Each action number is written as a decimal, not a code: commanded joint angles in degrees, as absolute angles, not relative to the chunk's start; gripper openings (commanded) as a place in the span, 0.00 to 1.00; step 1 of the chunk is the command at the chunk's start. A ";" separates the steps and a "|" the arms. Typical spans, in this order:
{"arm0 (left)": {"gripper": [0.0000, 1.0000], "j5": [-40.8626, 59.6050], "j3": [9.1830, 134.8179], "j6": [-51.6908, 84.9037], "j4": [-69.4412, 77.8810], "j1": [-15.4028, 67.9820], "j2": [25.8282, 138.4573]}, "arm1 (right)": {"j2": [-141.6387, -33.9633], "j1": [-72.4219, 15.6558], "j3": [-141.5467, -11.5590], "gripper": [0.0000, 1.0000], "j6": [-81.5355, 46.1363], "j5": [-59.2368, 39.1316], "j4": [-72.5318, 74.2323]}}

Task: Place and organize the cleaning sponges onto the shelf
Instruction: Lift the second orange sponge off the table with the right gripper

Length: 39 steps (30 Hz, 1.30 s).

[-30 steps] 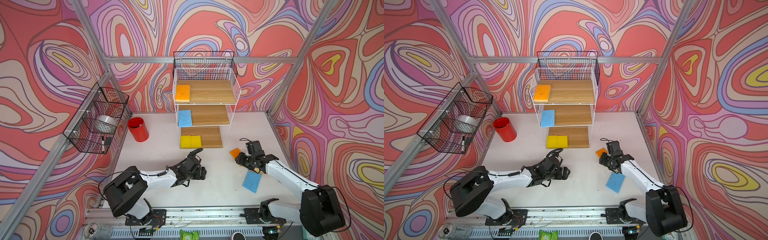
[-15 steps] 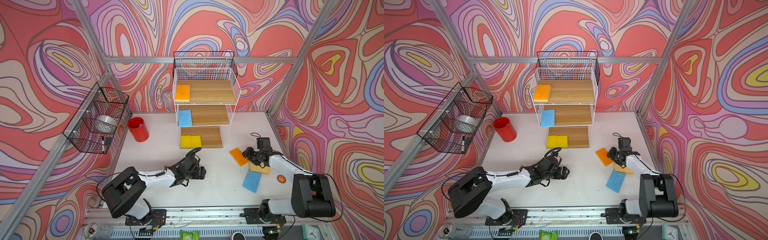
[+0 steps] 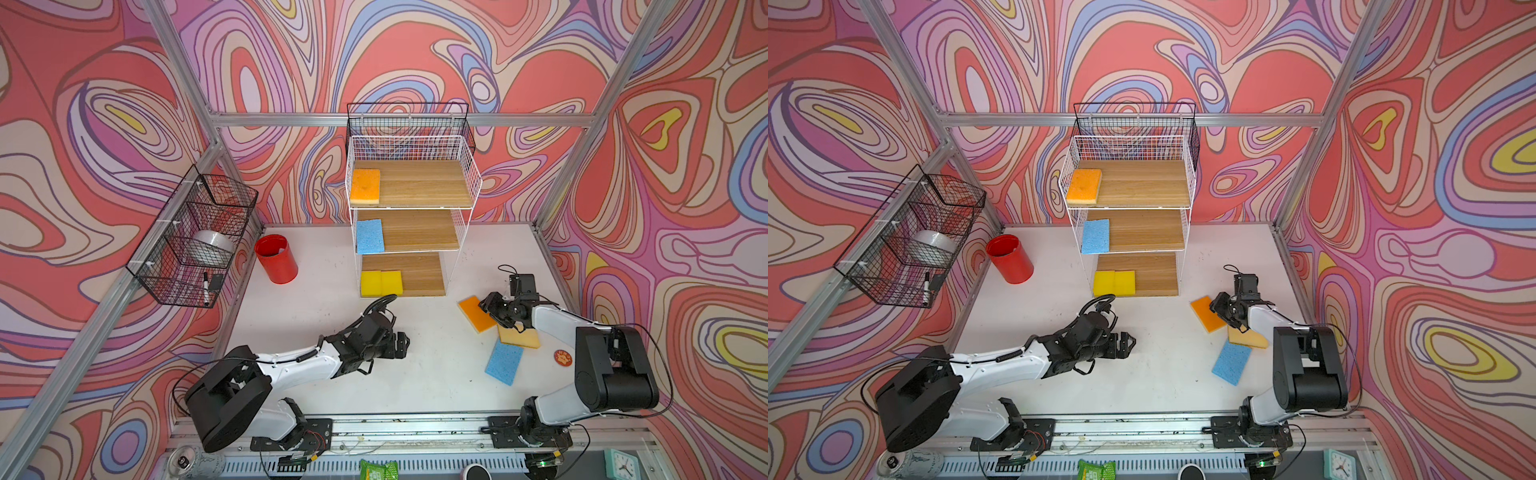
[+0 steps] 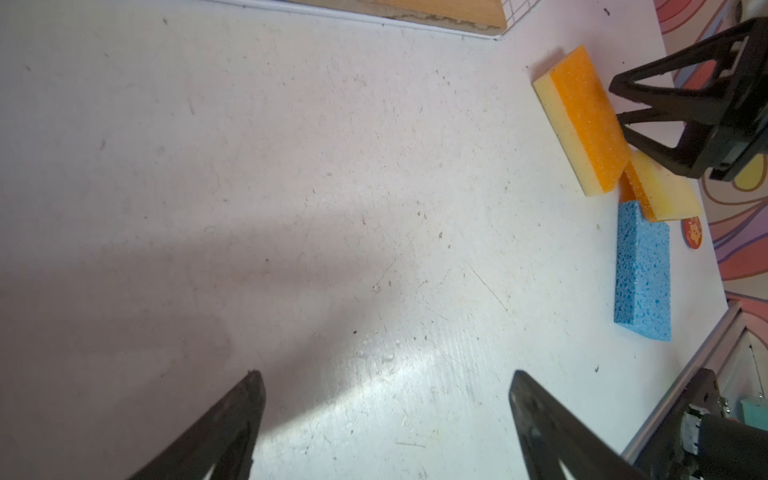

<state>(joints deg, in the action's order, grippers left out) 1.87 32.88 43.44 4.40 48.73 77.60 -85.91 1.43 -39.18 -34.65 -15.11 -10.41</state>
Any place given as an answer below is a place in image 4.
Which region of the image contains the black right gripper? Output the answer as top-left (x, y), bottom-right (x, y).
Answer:
top-left (608, 16), bottom-right (768, 182)

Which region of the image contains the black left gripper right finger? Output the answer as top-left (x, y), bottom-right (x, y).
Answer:
top-left (509, 370), bottom-right (647, 479)

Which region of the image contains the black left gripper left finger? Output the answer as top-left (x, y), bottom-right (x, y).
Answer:
top-left (132, 370), bottom-right (266, 479)

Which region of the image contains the small orange round sticker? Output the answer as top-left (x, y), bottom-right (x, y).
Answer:
top-left (681, 217), bottom-right (703, 250)

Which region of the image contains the blue flat sponge near arm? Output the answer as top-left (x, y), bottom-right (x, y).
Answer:
top-left (614, 201), bottom-right (671, 342)

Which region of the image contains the white wire wooden shelf rack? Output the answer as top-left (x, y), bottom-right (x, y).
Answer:
top-left (221, 0), bottom-right (537, 40)

